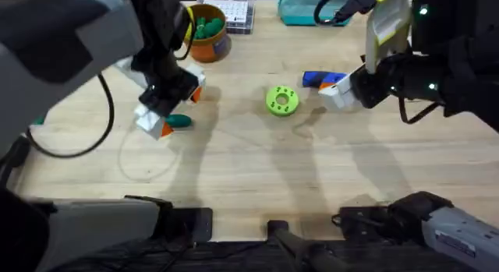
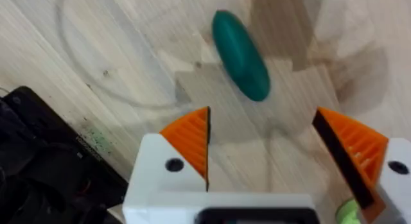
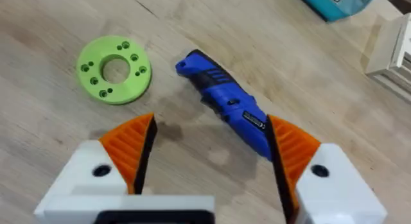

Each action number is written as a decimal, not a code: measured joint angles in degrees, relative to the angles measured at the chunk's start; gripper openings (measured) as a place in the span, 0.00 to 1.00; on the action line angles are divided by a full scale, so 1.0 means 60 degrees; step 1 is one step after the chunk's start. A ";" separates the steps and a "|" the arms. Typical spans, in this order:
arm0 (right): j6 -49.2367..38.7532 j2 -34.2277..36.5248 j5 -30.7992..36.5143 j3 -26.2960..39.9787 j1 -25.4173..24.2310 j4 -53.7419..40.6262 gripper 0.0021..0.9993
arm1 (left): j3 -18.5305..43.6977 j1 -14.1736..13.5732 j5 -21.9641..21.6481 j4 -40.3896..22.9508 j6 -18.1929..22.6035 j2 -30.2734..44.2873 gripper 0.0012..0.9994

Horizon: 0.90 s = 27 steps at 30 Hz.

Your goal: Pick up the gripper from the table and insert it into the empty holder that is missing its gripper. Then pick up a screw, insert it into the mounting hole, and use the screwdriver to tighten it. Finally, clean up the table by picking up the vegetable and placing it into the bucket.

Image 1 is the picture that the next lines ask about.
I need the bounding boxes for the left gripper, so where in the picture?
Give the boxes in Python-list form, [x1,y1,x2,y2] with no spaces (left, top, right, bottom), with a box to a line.
[116,0,207,141]

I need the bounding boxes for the green vegetable toy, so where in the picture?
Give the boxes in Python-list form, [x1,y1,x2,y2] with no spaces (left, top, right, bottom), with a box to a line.
[165,114,193,129]

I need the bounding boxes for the orange tub with green toys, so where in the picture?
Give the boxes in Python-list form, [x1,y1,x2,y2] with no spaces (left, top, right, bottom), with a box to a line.
[182,2,233,64]

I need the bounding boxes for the green disc with holes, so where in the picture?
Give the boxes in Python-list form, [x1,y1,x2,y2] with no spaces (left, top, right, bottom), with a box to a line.
[265,85,300,118]

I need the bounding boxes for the right wrist upright plate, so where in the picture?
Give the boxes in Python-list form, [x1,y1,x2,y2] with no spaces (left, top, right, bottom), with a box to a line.
[364,0,414,74]

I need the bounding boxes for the teal zip bag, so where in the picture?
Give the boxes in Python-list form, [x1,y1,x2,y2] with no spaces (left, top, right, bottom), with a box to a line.
[277,0,356,27]

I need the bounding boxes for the clear plastic parts box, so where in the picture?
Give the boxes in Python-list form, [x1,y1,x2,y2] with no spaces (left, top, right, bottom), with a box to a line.
[196,0,257,35]

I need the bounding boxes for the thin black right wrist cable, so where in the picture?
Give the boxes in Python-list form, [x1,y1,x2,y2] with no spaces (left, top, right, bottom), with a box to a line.
[396,88,444,125]

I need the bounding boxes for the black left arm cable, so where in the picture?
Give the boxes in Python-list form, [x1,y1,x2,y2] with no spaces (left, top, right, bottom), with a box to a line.
[25,72,116,159]

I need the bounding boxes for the yellow sleeved cable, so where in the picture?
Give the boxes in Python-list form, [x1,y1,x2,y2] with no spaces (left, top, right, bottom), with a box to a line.
[173,5,196,62]

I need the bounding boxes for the thick black cable with plug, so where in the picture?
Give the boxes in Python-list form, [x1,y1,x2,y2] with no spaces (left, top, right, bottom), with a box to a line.
[313,0,378,26]

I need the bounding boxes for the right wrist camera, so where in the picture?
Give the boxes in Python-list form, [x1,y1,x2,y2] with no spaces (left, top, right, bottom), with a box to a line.
[411,0,465,55]

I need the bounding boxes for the black rail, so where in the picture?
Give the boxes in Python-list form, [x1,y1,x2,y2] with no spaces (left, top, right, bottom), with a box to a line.
[50,219,469,272]

